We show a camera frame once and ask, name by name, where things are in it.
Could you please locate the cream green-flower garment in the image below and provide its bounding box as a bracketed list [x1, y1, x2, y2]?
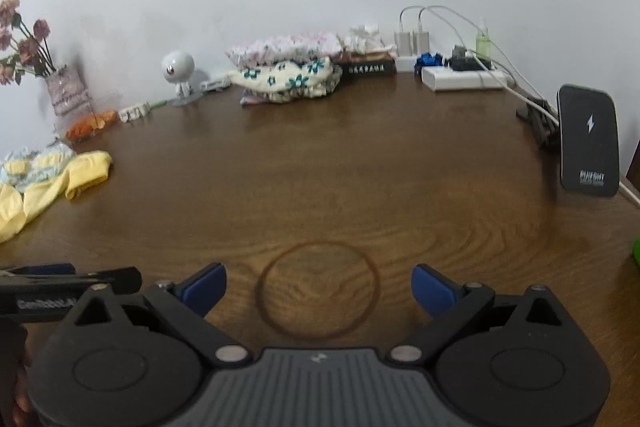
[226, 57, 343, 104]

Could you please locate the pink floral ruffled garment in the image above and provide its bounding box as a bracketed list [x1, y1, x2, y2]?
[226, 32, 343, 69]

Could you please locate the pink blue purple-trimmed garment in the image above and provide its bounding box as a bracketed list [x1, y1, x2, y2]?
[240, 90, 271, 106]

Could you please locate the person left hand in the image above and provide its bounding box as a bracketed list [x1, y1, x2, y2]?
[1, 320, 32, 426]

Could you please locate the clear box of orange peels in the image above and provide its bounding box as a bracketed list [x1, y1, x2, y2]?
[55, 93, 119, 144]

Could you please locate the green stand base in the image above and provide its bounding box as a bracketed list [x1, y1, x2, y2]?
[631, 237, 640, 267]

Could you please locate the black phone stand clamp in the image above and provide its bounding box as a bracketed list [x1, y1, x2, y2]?
[516, 104, 561, 156]

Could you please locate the white small device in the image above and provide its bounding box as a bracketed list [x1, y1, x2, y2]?
[200, 76, 231, 93]

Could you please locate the dried rose bouquet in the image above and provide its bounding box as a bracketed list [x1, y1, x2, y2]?
[1, 0, 58, 86]

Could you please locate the white round robot figurine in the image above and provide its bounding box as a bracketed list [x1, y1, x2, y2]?
[162, 51, 202, 106]

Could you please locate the white power strip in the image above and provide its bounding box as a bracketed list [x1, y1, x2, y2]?
[420, 66, 509, 92]

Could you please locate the blue toy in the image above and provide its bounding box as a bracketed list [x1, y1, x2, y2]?
[414, 53, 444, 76]

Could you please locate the dark tissue box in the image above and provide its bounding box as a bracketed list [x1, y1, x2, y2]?
[335, 25, 397, 79]

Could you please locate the white charger plug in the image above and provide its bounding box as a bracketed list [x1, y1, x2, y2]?
[394, 29, 431, 72]

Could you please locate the black wireless charger phone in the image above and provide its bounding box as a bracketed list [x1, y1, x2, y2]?
[556, 84, 620, 197]

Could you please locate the white charging cable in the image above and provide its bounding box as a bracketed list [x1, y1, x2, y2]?
[398, 4, 640, 208]

